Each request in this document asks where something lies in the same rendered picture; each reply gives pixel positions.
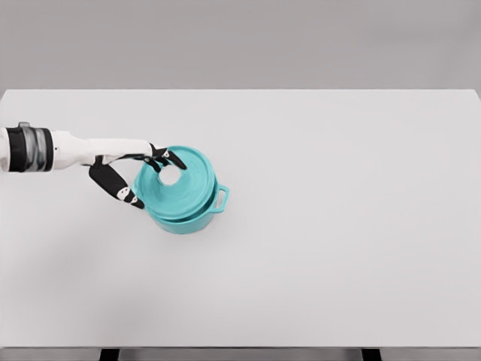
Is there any teal pot lid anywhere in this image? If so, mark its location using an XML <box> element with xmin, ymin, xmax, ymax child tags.
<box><xmin>132</xmin><ymin>145</ymin><xmax>216</xmax><ymax>220</ymax></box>

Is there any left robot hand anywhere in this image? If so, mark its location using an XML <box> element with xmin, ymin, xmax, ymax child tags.
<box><xmin>82</xmin><ymin>138</ymin><xmax>188</xmax><ymax>211</ymax></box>

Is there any teal pot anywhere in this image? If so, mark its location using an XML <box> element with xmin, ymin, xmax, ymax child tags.
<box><xmin>147</xmin><ymin>179</ymin><xmax>231</xmax><ymax>235</ymax></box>

